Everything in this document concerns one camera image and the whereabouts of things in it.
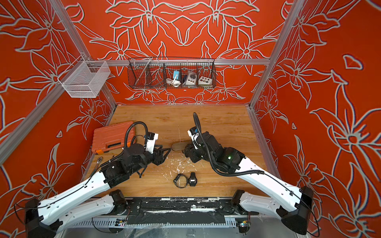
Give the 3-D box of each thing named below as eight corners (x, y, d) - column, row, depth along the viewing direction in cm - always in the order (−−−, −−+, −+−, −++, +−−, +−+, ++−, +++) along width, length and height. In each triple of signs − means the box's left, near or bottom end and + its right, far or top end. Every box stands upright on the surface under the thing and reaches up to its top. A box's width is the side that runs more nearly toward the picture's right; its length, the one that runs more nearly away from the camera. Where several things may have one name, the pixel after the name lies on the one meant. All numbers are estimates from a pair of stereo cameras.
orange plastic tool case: (95, 155, 93) (90, 151, 89) (98, 133, 105) (94, 128, 100) (136, 145, 98) (133, 141, 94) (134, 124, 109) (132, 120, 105)
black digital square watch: (188, 187, 81) (188, 183, 76) (188, 176, 85) (188, 172, 80) (196, 187, 81) (197, 183, 76) (196, 176, 85) (196, 172, 80)
